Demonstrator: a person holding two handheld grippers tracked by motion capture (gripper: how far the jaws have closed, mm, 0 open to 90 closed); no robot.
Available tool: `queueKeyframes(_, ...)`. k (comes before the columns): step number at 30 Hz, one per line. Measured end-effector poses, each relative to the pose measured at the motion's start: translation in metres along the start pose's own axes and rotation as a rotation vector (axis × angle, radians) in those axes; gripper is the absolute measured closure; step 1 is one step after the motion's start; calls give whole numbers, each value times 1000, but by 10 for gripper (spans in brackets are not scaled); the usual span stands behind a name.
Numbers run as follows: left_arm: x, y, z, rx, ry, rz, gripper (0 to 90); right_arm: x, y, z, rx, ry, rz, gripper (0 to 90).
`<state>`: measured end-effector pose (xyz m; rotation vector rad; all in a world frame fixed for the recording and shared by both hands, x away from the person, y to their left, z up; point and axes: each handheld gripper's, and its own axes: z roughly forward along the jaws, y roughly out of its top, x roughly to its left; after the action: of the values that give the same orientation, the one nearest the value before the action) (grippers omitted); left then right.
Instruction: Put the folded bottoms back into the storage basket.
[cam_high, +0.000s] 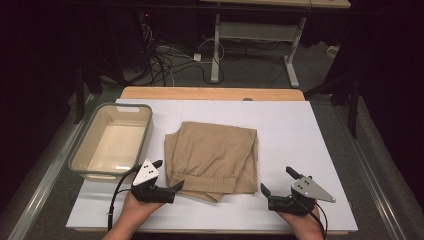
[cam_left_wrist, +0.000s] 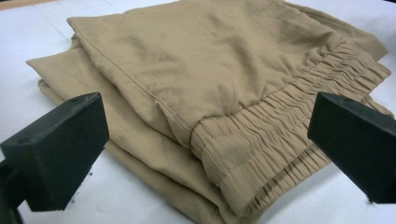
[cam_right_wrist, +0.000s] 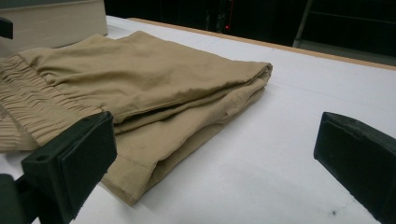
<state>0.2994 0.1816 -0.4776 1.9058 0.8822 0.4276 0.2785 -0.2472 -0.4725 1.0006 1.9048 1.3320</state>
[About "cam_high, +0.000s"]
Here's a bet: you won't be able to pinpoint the white-framed desk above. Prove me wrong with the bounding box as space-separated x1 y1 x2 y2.
199 0 353 89

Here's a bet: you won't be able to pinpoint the wooden table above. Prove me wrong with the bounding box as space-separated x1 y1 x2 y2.
72 86 350 236

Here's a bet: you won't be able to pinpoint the person's right hand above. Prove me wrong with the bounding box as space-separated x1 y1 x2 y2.
276 207 324 231

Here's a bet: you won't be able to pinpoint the tan pants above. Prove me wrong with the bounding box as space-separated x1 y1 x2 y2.
164 121 260 204

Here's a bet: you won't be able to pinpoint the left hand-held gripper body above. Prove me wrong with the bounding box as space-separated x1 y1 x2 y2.
130 159 177 205

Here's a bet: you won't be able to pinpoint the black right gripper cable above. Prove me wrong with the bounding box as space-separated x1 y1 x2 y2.
309 201 329 240

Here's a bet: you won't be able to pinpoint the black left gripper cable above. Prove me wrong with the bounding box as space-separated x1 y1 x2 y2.
106 165 142 232

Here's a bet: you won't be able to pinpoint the person's left hand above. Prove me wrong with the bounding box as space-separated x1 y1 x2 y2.
121 192 166 228

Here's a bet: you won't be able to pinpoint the black stand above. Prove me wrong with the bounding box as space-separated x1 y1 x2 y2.
303 64 363 140
73 61 105 125

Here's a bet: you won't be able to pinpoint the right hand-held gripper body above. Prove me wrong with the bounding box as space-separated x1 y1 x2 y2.
267 175 337 216

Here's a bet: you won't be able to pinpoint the beige plastic basin grey rim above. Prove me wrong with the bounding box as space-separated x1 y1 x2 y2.
67 102 155 183

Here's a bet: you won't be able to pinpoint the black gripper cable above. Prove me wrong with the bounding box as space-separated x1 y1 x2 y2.
106 165 142 232
309 201 329 240

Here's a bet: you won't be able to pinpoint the white table cover sheet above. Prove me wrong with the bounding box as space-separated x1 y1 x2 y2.
65 98 359 233

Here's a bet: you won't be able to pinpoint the tangle of floor cables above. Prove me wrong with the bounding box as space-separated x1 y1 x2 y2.
131 12 225 88

